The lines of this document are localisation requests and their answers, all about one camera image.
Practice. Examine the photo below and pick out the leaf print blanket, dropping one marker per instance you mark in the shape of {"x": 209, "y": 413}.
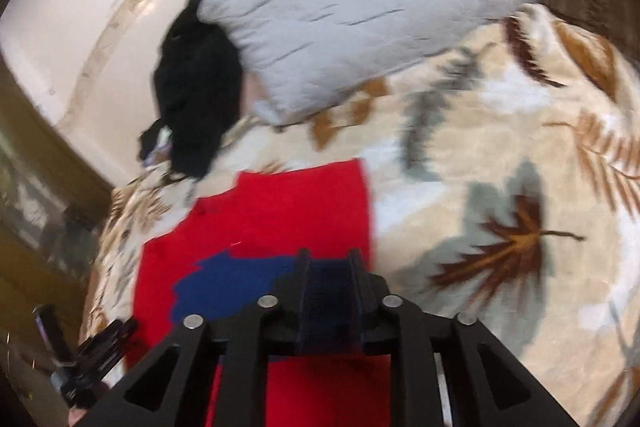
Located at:
{"x": 475, "y": 157}

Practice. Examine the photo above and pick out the red sweater with blue patch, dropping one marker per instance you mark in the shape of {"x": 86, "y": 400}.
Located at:
{"x": 280, "y": 212}

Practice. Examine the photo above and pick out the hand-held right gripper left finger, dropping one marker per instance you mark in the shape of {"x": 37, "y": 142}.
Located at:
{"x": 301, "y": 283}

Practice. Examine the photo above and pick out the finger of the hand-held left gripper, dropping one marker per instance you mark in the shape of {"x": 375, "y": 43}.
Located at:
{"x": 107, "y": 342}
{"x": 51, "y": 332}

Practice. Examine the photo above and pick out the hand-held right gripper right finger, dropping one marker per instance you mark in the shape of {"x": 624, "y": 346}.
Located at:
{"x": 359, "y": 283}

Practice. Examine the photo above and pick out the wooden door with glass panel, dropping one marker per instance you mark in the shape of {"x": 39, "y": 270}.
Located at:
{"x": 35, "y": 217}

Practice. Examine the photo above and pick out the grey quilted pillow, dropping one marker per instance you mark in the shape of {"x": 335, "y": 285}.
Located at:
{"x": 360, "y": 7}

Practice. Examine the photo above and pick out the black garment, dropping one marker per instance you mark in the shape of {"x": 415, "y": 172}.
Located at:
{"x": 197, "y": 82}

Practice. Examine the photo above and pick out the small black cloth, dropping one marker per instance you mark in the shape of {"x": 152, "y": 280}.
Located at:
{"x": 150, "y": 139}

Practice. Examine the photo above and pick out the purple cloth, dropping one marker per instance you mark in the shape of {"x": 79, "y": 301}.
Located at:
{"x": 156, "y": 155}

